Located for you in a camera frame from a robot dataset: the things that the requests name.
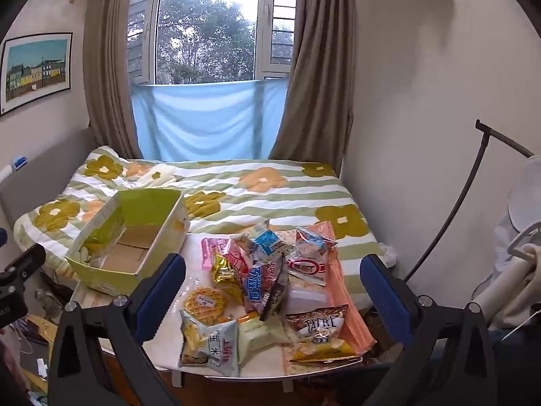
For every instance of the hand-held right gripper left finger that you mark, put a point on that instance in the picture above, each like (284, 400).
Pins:
(165, 292)

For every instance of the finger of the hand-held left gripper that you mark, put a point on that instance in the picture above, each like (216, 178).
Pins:
(19, 268)

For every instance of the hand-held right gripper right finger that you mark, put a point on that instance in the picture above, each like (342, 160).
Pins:
(384, 300)

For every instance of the green cardboard box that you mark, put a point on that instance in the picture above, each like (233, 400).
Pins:
(126, 245)

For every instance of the pink strawberry snack packet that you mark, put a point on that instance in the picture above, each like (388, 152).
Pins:
(210, 250)

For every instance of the round waffle packet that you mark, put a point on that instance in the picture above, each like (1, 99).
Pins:
(207, 302)

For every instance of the gold snack packet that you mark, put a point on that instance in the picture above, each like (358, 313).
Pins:
(224, 277)

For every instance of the white corn snack packet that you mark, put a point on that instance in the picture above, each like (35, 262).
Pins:
(211, 340)

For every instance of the brown and yellow chip bag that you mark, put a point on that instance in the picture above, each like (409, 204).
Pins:
(323, 334)

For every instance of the red and white snack packet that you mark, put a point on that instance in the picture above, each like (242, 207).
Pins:
(308, 267)

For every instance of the red and blue snack packet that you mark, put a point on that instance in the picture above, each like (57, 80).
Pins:
(255, 287)

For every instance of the clear cookie packet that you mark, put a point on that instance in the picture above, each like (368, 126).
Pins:
(313, 239)

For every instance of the grey headboard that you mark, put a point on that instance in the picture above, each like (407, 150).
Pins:
(46, 169)

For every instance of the pale yellow snack packet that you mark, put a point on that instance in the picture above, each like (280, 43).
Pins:
(264, 330)

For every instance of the black snack packet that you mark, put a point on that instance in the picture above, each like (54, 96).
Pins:
(274, 300)

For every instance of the blue and yellow snack packet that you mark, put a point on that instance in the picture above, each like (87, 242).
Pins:
(264, 241)

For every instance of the floral striped blanket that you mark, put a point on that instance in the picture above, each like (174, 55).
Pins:
(262, 203)

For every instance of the black curved rack pole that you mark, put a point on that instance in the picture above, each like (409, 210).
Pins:
(465, 190)

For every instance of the white clothing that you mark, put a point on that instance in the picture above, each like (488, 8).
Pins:
(522, 283)

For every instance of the white hanger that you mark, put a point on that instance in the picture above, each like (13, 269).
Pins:
(524, 239)

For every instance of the light blue cloth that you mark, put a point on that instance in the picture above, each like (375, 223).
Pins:
(207, 122)

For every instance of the brown curtain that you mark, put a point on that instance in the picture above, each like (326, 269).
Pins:
(321, 80)
(110, 63)

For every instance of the window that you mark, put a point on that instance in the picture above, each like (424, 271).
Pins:
(207, 25)

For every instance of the framed wall picture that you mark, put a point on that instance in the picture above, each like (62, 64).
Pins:
(36, 70)

